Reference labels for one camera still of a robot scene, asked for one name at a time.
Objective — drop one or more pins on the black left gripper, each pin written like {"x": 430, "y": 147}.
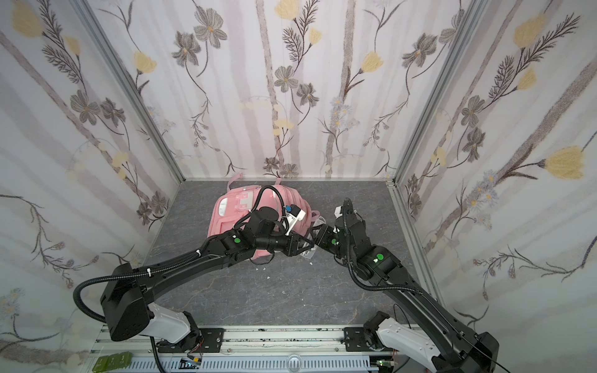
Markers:
{"x": 289, "y": 242}

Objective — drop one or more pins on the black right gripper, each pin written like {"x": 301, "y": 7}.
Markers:
{"x": 322, "y": 235}

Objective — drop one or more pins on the pink school backpack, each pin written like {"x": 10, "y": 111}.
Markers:
{"x": 224, "y": 241}

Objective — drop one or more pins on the clear plastic stapler box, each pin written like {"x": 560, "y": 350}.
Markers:
{"x": 311, "y": 247}

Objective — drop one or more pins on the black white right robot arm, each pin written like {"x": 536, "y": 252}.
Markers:
{"x": 441, "y": 343}

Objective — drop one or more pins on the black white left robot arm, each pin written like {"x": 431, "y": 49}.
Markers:
{"x": 126, "y": 300}

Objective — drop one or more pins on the green terminal block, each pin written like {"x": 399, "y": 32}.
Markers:
{"x": 112, "y": 362}

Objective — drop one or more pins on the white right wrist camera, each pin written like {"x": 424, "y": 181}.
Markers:
{"x": 338, "y": 212}

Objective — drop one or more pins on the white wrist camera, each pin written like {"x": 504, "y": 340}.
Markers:
{"x": 296, "y": 220}
{"x": 338, "y": 212}

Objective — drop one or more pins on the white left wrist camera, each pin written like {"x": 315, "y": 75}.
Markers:
{"x": 296, "y": 220}

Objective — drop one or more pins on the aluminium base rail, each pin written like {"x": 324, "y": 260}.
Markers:
{"x": 254, "y": 349}

